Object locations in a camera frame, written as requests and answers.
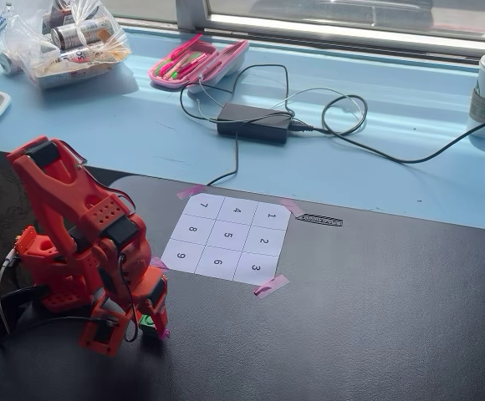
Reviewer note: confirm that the long pink pen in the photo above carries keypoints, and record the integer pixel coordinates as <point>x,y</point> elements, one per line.
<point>188,45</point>

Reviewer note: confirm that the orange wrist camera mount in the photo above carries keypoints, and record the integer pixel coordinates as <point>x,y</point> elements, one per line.
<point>100,338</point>

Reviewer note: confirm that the small pink tape scrap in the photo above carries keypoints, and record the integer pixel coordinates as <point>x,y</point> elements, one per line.
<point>166,333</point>

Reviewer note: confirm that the brown silver drink can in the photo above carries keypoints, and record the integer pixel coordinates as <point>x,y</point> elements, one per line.
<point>75,33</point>

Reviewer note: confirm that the grey window frame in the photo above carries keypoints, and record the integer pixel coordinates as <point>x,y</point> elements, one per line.
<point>192,12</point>

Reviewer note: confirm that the pink tape strip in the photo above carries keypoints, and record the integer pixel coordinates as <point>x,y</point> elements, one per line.
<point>272,285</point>
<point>190,192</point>
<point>291,206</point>
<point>159,263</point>

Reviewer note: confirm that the pink marker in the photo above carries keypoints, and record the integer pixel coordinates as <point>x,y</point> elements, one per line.
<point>190,62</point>

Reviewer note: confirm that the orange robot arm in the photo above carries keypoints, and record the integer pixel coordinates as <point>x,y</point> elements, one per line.
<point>58,188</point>

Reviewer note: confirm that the black power adapter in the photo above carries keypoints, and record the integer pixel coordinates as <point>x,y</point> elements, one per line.
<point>253,123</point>

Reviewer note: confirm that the clear plastic bag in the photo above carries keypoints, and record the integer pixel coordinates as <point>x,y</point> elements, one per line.
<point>21,37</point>

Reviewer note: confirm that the white printed drink can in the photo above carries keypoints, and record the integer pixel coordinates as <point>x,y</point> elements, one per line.
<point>79,54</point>

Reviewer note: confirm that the pink pencil case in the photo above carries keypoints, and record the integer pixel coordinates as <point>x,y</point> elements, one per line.
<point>230,62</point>

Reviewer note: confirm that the white numbered grid paper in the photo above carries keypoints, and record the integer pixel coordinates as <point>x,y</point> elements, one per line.
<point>246,234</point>

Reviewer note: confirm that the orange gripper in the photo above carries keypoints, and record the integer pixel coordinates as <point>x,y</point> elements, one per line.
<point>155,297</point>

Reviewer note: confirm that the foil food tray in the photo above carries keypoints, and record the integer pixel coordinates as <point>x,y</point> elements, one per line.
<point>67,79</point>

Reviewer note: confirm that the black striped sticker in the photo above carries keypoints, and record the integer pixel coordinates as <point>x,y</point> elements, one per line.
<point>320,219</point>

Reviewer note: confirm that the green highlighter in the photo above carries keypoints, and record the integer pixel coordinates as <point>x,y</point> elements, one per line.
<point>172,74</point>

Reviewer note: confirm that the green cube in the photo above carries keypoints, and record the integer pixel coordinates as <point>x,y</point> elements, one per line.
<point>146,326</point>

